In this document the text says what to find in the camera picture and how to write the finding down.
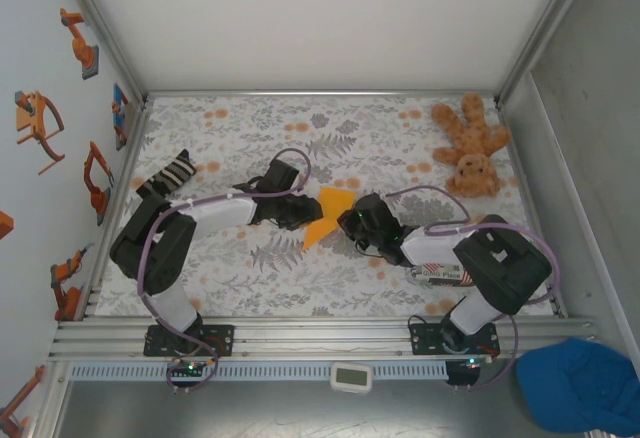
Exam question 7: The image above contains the thin aluminium frame rail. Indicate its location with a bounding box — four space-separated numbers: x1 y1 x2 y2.
144 89 501 100

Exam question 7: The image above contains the black white striped sock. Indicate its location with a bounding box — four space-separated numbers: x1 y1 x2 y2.
134 148 198 198

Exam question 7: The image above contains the floral print tablecloth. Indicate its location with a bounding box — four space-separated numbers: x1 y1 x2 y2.
94 95 556 318

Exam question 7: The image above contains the aluminium frame post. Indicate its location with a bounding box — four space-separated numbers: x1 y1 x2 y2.
497 0 600 104
57 0 150 104

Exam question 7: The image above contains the white slotted cable duct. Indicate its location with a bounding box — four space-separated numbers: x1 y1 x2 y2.
69 361 449 382

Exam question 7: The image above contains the blue cap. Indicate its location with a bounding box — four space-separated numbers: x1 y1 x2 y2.
514 336 640 435

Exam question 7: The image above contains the aluminium side rail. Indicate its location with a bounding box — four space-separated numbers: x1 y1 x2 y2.
79 100 154 322
494 96 569 320

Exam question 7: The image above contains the brown teddy bear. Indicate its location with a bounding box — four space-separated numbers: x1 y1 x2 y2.
430 92 513 199

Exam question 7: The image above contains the orange paper sheet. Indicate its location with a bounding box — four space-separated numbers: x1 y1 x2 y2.
301 186 359 252

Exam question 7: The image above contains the small printed cardboard box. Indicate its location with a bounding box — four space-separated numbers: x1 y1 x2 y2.
409 260 476 289

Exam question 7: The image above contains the orange gripper wall sticker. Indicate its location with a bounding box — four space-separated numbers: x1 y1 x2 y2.
13 90 67 177
0 365 47 437

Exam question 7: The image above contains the blue orange machine wall sticker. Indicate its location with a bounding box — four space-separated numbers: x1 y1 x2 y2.
110 82 131 153

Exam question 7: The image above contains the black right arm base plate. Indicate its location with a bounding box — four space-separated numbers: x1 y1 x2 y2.
408 321 499 357

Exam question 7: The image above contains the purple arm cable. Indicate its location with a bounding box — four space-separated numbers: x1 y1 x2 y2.
384 185 560 393
135 146 312 398

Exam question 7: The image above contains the white digital timer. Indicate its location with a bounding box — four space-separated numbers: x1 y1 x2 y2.
328 361 374 394

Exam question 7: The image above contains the thin black camera cable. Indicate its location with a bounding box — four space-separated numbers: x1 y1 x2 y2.
353 236 382 260

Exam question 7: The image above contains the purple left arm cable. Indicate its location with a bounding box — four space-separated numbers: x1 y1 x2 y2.
135 146 312 398

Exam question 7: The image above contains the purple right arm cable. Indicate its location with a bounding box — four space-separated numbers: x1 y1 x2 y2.
384 185 560 393

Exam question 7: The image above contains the wide aluminium table rail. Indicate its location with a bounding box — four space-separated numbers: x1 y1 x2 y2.
48 313 599 362

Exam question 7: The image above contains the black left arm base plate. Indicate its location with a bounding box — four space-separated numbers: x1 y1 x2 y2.
143 323 236 358

